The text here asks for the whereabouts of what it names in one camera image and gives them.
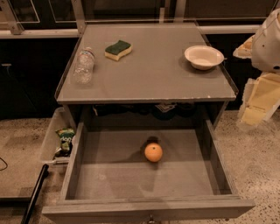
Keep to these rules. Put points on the green snack bag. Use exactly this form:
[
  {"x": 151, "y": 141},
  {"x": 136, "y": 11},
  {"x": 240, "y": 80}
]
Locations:
[{"x": 65, "y": 142}]

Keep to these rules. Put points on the white bowl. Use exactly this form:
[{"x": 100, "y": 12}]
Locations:
[{"x": 203, "y": 57}]

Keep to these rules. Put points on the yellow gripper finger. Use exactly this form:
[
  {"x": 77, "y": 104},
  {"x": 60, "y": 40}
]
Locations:
[
  {"x": 244, "y": 51},
  {"x": 261, "y": 99}
]

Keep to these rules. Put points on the grey cabinet with counter top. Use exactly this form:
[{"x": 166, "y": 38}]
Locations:
[{"x": 155, "y": 71}]

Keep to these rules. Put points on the clear plastic water bottle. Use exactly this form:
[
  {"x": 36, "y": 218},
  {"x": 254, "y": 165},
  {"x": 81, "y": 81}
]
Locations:
[{"x": 84, "y": 66}]

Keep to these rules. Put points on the open grey top drawer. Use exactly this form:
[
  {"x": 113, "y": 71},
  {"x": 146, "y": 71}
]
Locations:
[{"x": 109, "y": 179}]

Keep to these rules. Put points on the green and yellow sponge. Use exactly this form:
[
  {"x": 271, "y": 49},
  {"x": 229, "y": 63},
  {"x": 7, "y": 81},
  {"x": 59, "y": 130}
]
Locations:
[{"x": 118, "y": 50}]

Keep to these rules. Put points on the black pole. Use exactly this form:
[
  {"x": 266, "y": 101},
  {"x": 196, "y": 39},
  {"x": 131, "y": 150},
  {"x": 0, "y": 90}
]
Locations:
[{"x": 35, "y": 193}]

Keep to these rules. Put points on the orange fruit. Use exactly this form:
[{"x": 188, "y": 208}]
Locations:
[{"x": 153, "y": 152}]

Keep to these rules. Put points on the clear plastic bin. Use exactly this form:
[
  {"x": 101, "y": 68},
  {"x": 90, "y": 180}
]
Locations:
[{"x": 51, "y": 141}]

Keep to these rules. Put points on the metal railing frame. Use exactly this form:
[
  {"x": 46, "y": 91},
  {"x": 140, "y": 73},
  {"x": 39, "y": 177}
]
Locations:
[{"x": 41, "y": 18}]

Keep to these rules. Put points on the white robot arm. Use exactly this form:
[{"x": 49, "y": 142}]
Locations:
[{"x": 266, "y": 45}]

